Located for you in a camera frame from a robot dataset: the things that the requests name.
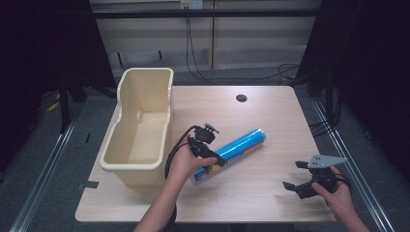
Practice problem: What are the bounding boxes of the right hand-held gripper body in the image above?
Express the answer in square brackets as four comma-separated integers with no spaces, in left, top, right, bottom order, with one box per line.
[296,154,349,200]

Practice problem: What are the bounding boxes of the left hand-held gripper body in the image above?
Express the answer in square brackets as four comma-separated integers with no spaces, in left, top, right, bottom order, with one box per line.
[188,122,220,160]

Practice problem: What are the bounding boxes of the blue roll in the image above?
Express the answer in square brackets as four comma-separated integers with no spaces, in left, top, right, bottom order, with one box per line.
[190,128,267,187]

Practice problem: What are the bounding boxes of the cream plastic bin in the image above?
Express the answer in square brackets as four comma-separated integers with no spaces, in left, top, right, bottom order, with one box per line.
[99,67,175,188]

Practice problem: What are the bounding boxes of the person's right hand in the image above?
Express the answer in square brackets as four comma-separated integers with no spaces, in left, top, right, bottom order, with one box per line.
[310,165,357,223]

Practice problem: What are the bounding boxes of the person's left hand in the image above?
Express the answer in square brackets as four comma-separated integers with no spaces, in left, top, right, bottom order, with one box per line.
[166,141,219,186]

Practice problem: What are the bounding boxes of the dark curtain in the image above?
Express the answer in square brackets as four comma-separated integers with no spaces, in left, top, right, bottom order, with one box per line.
[288,0,410,182]
[0,0,117,175]

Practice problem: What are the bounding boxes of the dark floor tape piece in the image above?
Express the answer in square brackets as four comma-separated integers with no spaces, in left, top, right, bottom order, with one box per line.
[76,180,101,190]

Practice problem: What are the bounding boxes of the black metal stand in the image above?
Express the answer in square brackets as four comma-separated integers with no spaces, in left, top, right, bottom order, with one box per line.
[58,72,87,134]

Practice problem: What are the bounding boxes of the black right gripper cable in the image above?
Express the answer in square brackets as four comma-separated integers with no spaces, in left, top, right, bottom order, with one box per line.
[334,173,353,194]

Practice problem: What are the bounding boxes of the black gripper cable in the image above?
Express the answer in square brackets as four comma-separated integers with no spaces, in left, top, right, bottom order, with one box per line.
[334,173,353,194]
[164,125,198,232]

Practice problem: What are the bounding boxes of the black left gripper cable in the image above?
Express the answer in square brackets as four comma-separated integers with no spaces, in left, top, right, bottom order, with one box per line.
[164,125,198,232]

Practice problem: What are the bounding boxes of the metal floor rail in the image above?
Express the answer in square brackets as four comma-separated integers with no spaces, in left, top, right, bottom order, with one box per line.
[9,112,80,232]
[310,98,396,232]

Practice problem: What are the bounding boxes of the black floor cables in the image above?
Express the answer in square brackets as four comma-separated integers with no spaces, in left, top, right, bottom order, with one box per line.
[308,96,343,138]

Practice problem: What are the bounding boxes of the black wall cables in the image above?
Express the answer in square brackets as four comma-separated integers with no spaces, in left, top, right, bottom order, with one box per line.
[185,16,302,83]

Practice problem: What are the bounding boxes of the white wall power outlet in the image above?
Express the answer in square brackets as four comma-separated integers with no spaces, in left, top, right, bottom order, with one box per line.
[180,0,204,11]

